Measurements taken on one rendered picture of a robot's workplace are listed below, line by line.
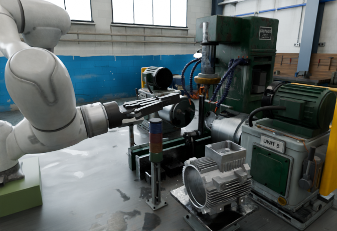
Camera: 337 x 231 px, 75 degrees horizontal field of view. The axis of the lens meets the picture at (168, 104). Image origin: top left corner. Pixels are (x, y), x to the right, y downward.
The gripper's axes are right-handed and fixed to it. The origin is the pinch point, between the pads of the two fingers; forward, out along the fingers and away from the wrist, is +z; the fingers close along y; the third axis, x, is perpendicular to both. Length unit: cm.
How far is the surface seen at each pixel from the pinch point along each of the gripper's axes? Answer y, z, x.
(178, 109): 79, 42, 33
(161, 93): 102, 40, 24
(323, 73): 249, 523, 110
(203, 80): 55, 50, 10
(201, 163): -0.5, 9.1, 26.3
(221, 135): 28, 41, 36
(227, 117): 30, 48, 28
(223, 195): -8.7, 11.5, 36.2
